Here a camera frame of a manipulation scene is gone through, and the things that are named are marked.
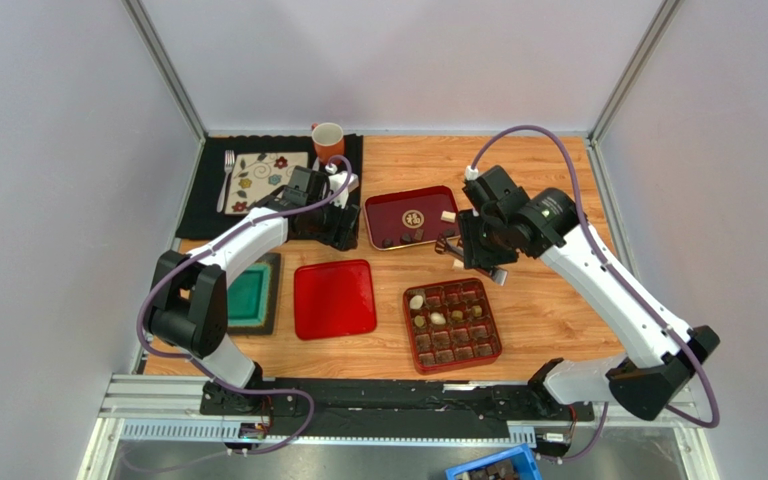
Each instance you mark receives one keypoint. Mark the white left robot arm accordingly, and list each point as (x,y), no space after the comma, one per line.
(187,305)

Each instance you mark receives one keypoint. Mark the floral square plate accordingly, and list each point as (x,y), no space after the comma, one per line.
(256,175)

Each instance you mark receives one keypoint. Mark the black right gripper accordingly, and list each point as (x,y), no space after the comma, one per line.
(477,242)

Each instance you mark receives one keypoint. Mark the silver fork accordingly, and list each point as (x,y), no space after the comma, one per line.
(228,166)

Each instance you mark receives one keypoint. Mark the blue plastic bin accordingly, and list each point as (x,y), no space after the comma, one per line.
(514,463)

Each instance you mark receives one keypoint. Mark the white round chocolate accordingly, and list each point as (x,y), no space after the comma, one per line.
(437,318)
(416,302)

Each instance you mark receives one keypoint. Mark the red chocolate serving tray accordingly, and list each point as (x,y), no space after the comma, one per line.
(393,214)

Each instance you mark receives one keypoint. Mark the red tin lid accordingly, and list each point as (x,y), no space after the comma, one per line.
(334,299)

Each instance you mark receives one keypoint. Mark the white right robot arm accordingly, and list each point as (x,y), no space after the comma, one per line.
(660,349)

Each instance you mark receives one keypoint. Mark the turquoise glazed dark plate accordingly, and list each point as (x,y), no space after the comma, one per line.
(253,298)

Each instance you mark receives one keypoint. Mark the orange mug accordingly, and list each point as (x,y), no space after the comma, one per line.
(328,140)

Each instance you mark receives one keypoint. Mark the metal serving tongs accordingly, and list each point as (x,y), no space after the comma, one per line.
(497,275)

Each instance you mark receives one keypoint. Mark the red chocolate box with tray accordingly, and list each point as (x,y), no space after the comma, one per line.
(457,344)

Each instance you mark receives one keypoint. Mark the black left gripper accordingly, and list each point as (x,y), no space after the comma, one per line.
(343,238)

